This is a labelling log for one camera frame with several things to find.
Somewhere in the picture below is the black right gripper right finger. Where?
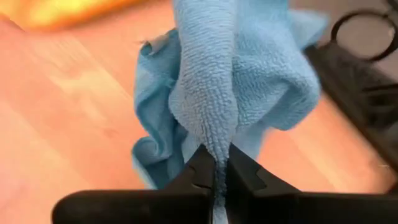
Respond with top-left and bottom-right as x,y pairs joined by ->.
226,142 -> 398,224

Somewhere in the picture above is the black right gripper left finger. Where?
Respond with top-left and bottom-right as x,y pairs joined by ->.
51,144 -> 216,224

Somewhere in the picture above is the blue microfiber towel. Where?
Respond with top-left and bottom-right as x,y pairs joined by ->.
130,0 -> 329,224

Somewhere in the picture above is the orange microfiber towel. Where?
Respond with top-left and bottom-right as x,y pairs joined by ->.
0,0 -> 147,32

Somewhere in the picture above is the black aluminium table frame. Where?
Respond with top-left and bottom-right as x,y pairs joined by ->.
303,40 -> 398,194

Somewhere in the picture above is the coiled black cable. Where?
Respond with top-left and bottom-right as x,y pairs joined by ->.
330,9 -> 398,62

